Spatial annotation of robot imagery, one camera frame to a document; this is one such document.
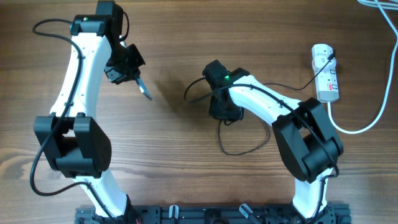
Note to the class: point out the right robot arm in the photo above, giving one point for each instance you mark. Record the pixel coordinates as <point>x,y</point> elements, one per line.
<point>308,143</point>

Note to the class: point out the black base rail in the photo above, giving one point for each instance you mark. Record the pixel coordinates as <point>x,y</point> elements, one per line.
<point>273,213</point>

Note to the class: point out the Samsung Galaxy smartphone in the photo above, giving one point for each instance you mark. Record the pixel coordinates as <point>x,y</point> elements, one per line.
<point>143,88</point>

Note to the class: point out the white USB charger plug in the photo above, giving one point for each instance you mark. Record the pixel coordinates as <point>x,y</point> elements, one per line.
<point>327,62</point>

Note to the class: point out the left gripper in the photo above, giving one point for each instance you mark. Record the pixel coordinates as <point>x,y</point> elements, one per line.
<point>132,73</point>

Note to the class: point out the white power strip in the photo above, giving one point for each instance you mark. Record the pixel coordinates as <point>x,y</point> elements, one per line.
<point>325,80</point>

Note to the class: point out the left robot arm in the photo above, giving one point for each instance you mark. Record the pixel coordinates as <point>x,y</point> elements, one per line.
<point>69,136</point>

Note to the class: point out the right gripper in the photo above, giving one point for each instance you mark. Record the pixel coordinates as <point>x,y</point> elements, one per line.
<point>214,111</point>

